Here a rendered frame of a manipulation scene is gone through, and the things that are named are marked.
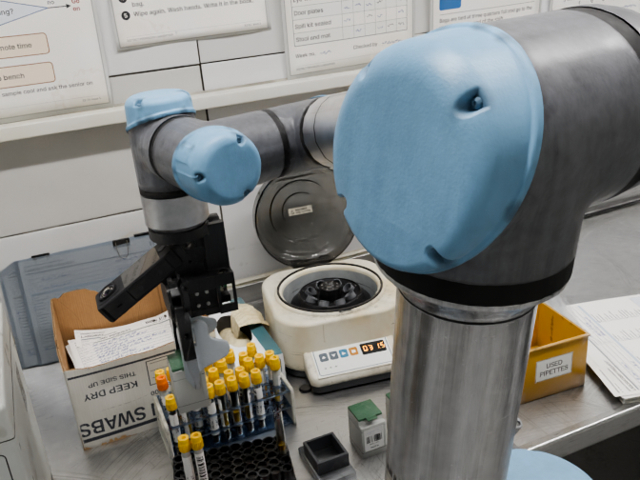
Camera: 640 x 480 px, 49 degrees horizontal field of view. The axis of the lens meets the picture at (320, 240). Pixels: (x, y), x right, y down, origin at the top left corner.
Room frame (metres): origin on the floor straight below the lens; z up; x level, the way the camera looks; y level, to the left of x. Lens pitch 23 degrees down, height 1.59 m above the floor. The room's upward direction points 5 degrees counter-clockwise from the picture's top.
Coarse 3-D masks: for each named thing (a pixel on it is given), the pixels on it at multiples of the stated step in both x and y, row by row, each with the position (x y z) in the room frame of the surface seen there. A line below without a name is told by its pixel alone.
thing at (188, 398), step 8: (176, 376) 0.74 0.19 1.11; (184, 376) 0.74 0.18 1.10; (200, 376) 0.75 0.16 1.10; (176, 384) 0.74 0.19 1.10; (184, 384) 0.74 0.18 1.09; (200, 384) 0.75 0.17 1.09; (176, 392) 0.74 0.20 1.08; (184, 392) 0.74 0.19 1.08; (192, 392) 0.74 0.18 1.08; (200, 392) 0.75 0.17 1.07; (208, 392) 0.75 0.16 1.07; (176, 400) 0.75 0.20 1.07; (184, 400) 0.74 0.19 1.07; (192, 400) 0.74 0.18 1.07; (200, 400) 0.75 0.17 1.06; (208, 400) 0.75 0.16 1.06; (184, 408) 0.74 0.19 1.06; (192, 408) 0.74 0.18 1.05; (200, 408) 0.75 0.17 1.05
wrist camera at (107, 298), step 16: (144, 256) 0.77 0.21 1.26; (160, 256) 0.75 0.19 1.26; (176, 256) 0.75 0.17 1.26; (128, 272) 0.76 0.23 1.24; (144, 272) 0.74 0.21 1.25; (160, 272) 0.74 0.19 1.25; (112, 288) 0.74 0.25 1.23; (128, 288) 0.73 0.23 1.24; (144, 288) 0.74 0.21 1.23; (96, 304) 0.74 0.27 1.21; (112, 304) 0.72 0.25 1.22; (128, 304) 0.73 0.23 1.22; (112, 320) 0.72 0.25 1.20
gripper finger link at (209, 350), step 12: (192, 324) 0.74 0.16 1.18; (204, 324) 0.75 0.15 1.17; (204, 336) 0.74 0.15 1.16; (180, 348) 0.74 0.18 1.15; (204, 348) 0.74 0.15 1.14; (216, 348) 0.74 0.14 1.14; (228, 348) 0.75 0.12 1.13; (192, 360) 0.72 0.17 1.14; (204, 360) 0.74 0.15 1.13; (216, 360) 0.74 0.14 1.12; (192, 372) 0.73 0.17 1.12; (192, 384) 0.73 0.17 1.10
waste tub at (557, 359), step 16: (544, 304) 1.07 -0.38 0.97; (544, 320) 1.07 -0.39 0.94; (560, 320) 1.03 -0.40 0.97; (544, 336) 1.07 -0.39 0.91; (560, 336) 1.03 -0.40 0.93; (576, 336) 0.96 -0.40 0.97; (544, 352) 0.94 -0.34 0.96; (560, 352) 0.95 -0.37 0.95; (576, 352) 0.96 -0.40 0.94; (528, 368) 0.93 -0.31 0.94; (544, 368) 0.94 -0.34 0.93; (560, 368) 0.95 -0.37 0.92; (576, 368) 0.96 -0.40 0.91; (528, 384) 0.93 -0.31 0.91; (544, 384) 0.94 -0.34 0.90; (560, 384) 0.95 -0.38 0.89; (576, 384) 0.96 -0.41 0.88; (528, 400) 0.93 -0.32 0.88
